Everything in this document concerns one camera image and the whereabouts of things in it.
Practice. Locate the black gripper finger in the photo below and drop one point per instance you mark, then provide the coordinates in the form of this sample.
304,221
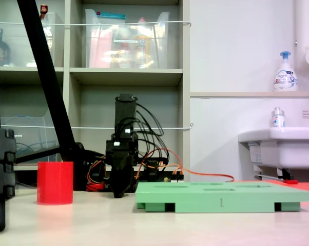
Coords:
117,179
126,176

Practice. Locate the red octagonal pillar block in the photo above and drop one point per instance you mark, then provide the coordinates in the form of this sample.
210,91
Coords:
55,183

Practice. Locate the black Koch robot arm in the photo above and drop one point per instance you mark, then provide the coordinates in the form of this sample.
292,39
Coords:
125,110

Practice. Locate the small red block piece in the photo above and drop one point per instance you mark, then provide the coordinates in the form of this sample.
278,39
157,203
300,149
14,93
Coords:
291,182

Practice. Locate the beige shelf unit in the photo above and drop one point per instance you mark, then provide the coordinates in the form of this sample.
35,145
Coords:
126,77

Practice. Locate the thin black tripod brace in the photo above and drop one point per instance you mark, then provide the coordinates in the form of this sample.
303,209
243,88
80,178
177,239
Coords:
36,155

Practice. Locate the low clear plastic bin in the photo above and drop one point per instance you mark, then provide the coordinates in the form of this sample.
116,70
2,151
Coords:
28,135

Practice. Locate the green shape sorting board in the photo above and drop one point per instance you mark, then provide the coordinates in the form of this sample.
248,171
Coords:
221,198

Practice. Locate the clear bin with blue lid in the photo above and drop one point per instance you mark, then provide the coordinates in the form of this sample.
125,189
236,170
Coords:
113,51

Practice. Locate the yellow bottle pink cap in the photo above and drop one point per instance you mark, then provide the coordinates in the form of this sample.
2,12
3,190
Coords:
142,46

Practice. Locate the thick black tripod leg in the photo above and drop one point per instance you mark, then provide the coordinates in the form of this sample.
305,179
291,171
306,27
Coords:
45,71

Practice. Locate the clear plastic storage bin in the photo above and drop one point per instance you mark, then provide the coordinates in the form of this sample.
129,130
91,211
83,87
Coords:
23,46

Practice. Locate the brown bottle red cap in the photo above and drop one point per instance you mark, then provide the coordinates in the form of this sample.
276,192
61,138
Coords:
44,15

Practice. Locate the dark round bottle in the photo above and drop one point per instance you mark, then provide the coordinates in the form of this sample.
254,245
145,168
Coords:
1,51

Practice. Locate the small clear bottle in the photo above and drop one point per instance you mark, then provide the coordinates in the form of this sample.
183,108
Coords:
277,119

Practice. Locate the white sink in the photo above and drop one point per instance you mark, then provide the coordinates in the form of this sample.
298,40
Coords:
288,148

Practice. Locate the white foam soap dispenser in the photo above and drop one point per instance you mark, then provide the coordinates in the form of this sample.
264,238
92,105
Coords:
285,77

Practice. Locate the white wall pipe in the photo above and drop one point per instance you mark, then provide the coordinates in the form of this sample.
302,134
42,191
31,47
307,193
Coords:
306,23

